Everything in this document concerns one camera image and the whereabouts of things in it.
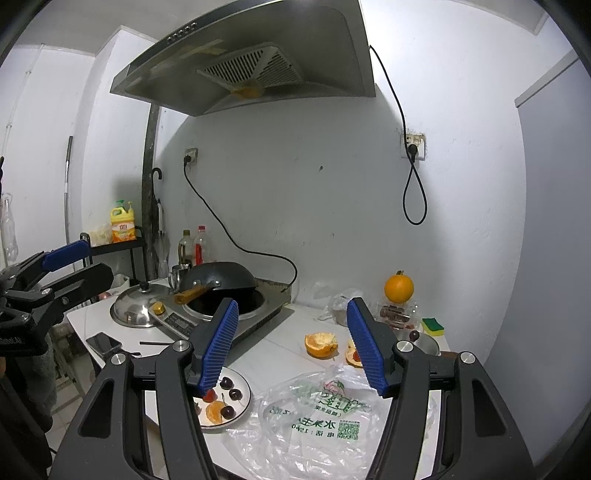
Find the strawberry on orange peel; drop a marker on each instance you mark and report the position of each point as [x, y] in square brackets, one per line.
[355, 356]

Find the steel saucepan lid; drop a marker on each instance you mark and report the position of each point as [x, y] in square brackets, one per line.
[427, 344]

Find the glass pot lid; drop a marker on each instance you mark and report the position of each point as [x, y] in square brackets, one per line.
[136, 309]

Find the half peeled orange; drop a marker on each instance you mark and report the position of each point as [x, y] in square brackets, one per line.
[321, 344]

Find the orange peel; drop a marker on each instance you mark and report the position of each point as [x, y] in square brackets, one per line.
[352, 346]

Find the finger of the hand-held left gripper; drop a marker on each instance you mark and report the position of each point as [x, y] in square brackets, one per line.
[67, 254]
[83, 281]

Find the black smartphone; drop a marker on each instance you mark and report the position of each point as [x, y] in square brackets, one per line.
[104, 342]

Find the black umbrella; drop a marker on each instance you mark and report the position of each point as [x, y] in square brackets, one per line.
[153, 207]

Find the small steel cup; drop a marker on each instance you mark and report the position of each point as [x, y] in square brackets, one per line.
[341, 316]

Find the black induction cooker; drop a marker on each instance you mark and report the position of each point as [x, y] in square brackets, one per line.
[263, 318]

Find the person's left forearm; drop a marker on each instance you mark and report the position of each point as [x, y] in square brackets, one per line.
[27, 392]

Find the yellow detergent bottle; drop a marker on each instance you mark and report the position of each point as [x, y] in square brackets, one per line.
[122, 226]

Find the grey vertical pipe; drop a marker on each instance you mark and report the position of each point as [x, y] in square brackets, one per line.
[150, 138]

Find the white plate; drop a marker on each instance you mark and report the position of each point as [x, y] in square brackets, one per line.
[242, 406]

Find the whole orange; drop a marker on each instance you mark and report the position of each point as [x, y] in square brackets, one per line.
[399, 288]

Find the white wall outlet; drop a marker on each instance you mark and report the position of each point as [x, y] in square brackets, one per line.
[413, 143]
[190, 154]

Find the black chopstick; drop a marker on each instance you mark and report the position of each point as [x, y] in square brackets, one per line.
[157, 343]

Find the steel cup in bag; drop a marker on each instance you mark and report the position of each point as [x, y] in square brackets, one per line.
[332, 300]

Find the printed clear plastic bag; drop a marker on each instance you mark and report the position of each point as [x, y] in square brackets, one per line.
[300, 415]

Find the orange segment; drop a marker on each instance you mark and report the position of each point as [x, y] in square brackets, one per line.
[214, 413]

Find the clear plastic bottle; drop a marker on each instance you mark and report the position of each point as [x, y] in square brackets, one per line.
[9, 226]

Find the dark oil bottle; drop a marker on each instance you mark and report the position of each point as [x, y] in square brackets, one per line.
[186, 249]

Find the green yellow sponge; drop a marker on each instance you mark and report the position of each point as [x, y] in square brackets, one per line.
[433, 325]

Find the black metal rack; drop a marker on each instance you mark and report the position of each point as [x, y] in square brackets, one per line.
[115, 246]

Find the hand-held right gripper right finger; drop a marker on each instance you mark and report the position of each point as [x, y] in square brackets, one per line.
[367, 346]

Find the steel range hood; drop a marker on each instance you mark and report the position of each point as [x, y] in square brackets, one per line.
[254, 37]

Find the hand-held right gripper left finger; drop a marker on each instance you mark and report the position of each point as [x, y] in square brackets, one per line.
[221, 346]

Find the red strawberry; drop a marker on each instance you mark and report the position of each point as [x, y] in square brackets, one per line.
[210, 395]

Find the white container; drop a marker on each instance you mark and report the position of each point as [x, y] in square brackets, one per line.
[120, 281]

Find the steel mug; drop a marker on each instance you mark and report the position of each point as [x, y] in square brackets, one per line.
[178, 276]

